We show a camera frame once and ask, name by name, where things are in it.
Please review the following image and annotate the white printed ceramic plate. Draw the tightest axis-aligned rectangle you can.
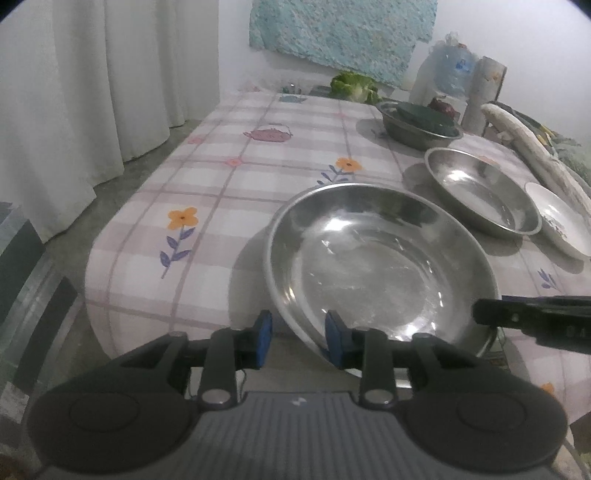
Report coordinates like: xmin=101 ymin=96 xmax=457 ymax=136
xmin=524 ymin=181 xmax=591 ymax=258

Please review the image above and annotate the grey striped sheet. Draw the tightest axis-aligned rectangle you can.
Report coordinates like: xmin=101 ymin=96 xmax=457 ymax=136
xmin=0 ymin=200 xmax=88 ymax=462

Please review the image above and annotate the green lettuce head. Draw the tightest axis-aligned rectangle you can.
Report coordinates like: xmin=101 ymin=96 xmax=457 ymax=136
xmin=329 ymin=72 xmax=382 ymax=103

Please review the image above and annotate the teal wall cloth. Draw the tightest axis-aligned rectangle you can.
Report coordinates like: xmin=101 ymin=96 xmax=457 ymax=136
xmin=249 ymin=0 xmax=438 ymax=88

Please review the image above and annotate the white curtain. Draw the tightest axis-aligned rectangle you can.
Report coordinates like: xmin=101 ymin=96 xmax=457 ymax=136
xmin=0 ymin=0 xmax=221 ymax=243

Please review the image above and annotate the rolled paper sheet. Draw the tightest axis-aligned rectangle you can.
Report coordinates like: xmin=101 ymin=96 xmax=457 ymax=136
xmin=462 ymin=56 xmax=507 ymax=132

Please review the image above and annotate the small steel bowl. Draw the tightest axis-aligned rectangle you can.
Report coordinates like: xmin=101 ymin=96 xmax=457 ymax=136
xmin=375 ymin=100 xmax=464 ymax=151

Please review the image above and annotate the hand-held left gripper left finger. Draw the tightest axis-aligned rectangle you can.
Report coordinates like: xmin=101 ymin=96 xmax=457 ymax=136
xmin=111 ymin=310 xmax=274 ymax=409

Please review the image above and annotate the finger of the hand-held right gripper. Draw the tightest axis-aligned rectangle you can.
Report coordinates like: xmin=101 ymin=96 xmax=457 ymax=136
xmin=531 ymin=323 xmax=591 ymax=356
xmin=472 ymin=298 xmax=591 ymax=330

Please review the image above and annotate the green ceramic bowl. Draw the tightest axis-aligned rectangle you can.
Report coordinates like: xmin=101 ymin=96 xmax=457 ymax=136
xmin=397 ymin=104 xmax=458 ymax=137

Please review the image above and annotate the large steel basin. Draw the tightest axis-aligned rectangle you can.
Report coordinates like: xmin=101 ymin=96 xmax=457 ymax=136
xmin=264 ymin=182 xmax=502 ymax=361

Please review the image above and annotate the medium steel basin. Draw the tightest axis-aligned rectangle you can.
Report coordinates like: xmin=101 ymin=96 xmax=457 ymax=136
xmin=424 ymin=148 xmax=542 ymax=238

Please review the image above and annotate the rolled white quilt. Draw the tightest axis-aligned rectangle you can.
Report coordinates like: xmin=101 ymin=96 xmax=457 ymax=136
xmin=480 ymin=104 xmax=591 ymax=213

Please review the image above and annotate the white water dispenser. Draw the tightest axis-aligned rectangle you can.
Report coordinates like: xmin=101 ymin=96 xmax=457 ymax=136
xmin=411 ymin=60 xmax=444 ymax=104

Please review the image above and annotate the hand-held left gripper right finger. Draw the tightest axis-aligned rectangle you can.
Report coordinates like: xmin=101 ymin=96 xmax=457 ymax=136
xmin=324 ymin=310 xmax=490 ymax=409

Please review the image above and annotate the blue water bottle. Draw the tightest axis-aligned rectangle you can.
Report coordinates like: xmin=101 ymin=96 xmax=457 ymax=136
xmin=434 ymin=32 xmax=476 ymax=95

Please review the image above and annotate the grey-green blanket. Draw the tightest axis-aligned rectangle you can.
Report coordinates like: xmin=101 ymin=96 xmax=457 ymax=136
xmin=522 ymin=111 xmax=591 ymax=185

